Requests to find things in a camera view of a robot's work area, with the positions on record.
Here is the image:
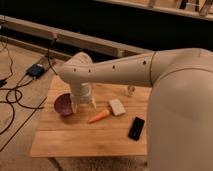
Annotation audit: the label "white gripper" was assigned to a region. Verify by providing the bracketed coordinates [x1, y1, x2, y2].
[70, 83, 97, 113]

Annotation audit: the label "black eraser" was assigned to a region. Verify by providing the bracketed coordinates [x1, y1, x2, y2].
[128, 117, 145, 141]

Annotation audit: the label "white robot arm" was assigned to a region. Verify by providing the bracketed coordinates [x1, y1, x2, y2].
[59, 48, 213, 171]

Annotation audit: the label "white sponge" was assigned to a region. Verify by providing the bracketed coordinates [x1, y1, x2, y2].
[109, 99, 126, 116]

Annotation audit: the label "purple bowl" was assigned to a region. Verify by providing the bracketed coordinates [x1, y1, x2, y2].
[54, 93, 73, 116]

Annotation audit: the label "orange carrot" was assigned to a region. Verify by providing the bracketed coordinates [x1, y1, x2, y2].
[89, 109, 110, 123]

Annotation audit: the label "wooden table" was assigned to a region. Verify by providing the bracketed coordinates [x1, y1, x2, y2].
[30, 76, 151, 157]

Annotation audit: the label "small clear bottle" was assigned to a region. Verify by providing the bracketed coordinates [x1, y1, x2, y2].
[127, 85, 135, 97]

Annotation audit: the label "black power adapter box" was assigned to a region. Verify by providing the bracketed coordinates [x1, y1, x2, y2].
[26, 64, 45, 79]

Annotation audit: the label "black floor cables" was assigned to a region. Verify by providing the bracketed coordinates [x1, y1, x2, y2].
[0, 33, 58, 153]

